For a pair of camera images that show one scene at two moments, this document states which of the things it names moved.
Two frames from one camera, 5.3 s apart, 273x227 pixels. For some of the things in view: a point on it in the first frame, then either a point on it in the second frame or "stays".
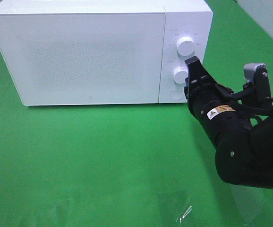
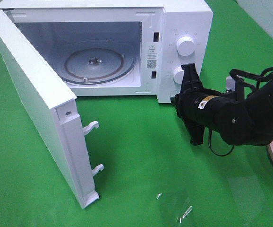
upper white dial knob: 185,46 stays
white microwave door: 68,58 -> 54,105
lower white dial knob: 180,74 stays
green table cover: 126,165 stays
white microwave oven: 101,52 stays
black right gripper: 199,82 -> 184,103
